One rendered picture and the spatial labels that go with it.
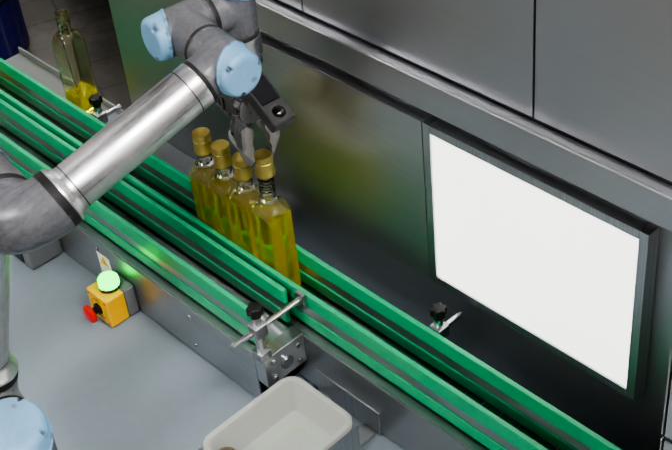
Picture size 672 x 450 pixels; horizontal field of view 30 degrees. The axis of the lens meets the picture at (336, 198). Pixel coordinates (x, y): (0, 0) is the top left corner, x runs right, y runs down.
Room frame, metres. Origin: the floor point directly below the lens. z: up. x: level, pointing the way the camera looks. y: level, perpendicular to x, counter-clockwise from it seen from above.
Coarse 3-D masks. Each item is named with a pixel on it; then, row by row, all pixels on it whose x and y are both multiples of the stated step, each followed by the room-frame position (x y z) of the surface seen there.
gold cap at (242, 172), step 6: (234, 156) 1.81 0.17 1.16; (240, 156) 1.81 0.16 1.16; (234, 162) 1.79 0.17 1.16; (240, 162) 1.79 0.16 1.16; (234, 168) 1.80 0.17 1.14; (240, 168) 1.79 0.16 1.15; (246, 168) 1.79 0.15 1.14; (252, 168) 1.81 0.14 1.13; (234, 174) 1.80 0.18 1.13; (240, 174) 1.79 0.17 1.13; (246, 174) 1.79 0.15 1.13; (252, 174) 1.80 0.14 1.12; (240, 180) 1.79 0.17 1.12; (246, 180) 1.79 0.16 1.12
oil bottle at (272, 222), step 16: (256, 208) 1.75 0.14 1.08; (272, 208) 1.74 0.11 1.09; (288, 208) 1.76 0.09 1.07; (256, 224) 1.75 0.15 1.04; (272, 224) 1.73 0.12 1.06; (288, 224) 1.75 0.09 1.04; (256, 240) 1.76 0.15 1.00; (272, 240) 1.73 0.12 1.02; (288, 240) 1.75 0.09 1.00; (272, 256) 1.73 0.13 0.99; (288, 256) 1.74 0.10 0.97; (288, 272) 1.74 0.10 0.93
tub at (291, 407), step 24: (288, 384) 1.55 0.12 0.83; (264, 408) 1.52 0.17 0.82; (288, 408) 1.54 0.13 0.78; (312, 408) 1.52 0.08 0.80; (336, 408) 1.48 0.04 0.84; (216, 432) 1.45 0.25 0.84; (240, 432) 1.48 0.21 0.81; (264, 432) 1.50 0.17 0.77; (288, 432) 1.50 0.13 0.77; (312, 432) 1.49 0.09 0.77; (336, 432) 1.42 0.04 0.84
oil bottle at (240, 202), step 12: (240, 192) 1.79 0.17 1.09; (252, 192) 1.79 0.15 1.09; (240, 204) 1.78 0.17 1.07; (252, 204) 1.78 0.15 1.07; (240, 216) 1.78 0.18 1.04; (240, 228) 1.79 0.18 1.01; (252, 228) 1.77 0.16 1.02; (240, 240) 1.79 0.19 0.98; (252, 240) 1.77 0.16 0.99; (252, 252) 1.77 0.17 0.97
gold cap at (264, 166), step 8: (256, 152) 1.77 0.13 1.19; (264, 152) 1.77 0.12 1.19; (256, 160) 1.75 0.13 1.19; (264, 160) 1.75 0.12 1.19; (272, 160) 1.76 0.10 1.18; (256, 168) 1.75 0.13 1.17; (264, 168) 1.75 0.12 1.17; (272, 168) 1.75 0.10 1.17; (256, 176) 1.75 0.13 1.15; (264, 176) 1.75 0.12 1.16; (272, 176) 1.75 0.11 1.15
